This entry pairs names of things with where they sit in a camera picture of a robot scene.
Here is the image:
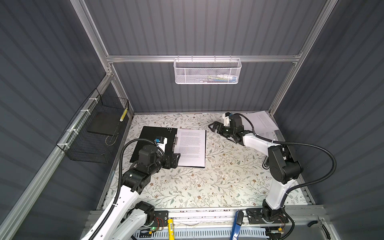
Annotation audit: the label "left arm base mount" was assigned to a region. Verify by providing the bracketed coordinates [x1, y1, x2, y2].
[141, 211, 169, 229]

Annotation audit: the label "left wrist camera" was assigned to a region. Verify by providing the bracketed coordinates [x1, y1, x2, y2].
[155, 136, 168, 152]

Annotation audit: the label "black wire basket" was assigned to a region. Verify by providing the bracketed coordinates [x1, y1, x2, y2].
[57, 90, 130, 164]

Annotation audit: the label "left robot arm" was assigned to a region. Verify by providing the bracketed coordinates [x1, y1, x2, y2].
[83, 144, 181, 240]

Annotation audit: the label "paper stack far corner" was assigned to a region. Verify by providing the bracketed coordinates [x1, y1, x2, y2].
[245, 111, 279, 140]

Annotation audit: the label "black notebook in basket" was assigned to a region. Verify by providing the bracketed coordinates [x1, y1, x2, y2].
[87, 112, 121, 136]

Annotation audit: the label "pens in white basket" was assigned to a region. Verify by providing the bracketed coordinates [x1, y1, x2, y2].
[200, 75, 238, 84]

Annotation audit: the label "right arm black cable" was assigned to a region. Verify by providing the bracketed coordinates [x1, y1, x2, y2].
[238, 113, 337, 196]

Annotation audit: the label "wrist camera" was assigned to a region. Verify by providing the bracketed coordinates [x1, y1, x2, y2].
[155, 136, 168, 152]
[223, 112, 231, 127]

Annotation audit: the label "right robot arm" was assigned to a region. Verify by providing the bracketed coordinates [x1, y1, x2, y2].
[209, 113, 303, 223]

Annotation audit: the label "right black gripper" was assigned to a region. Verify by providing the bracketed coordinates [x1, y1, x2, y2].
[209, 122, 236, 139]

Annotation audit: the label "yellow tube at front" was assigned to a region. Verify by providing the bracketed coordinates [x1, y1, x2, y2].
[168, 219, 175, 240]

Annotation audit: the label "printed paper sheet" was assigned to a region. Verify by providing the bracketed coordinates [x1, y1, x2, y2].
[174, 129, 207, 168]

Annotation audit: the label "teal black clip folder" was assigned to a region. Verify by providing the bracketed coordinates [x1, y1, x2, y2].
[140, 126, 207, 169]

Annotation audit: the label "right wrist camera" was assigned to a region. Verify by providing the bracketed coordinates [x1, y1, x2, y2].
[223, 112, 231, 127]

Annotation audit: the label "black pliers front right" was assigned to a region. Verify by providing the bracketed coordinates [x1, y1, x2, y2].
[307, 220, 331, 240]

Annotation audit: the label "yellow marker in basket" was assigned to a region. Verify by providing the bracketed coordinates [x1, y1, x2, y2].
[120, 108, 128, 122]

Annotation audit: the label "small black ring object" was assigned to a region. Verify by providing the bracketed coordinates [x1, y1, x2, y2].
[262, 161, 270, 170]

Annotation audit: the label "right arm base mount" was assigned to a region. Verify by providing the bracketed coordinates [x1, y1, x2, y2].
[246, 207, 289, 225]

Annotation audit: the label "blue handled tool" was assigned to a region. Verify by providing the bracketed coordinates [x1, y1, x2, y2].
[230, 210, 244, 240]

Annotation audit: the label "white wire mesh basket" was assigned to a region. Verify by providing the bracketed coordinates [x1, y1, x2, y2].
[173, 57, 242, 85]

